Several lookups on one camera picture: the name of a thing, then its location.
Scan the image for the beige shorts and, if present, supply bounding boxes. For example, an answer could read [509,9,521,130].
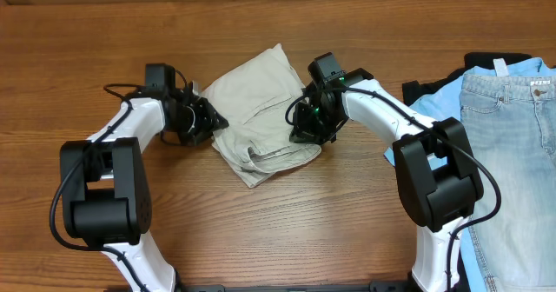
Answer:
[202,43,321,188]

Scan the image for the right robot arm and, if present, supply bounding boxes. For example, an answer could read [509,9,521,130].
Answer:
[285,53,484,291]

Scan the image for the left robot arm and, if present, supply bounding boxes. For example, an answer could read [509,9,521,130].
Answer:
[49,63,228,292]

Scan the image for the black garment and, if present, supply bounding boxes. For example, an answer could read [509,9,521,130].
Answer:
[400,51,533,107]

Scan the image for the light blue denim jeans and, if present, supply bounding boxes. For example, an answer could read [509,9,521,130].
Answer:
[458,72,556,292]

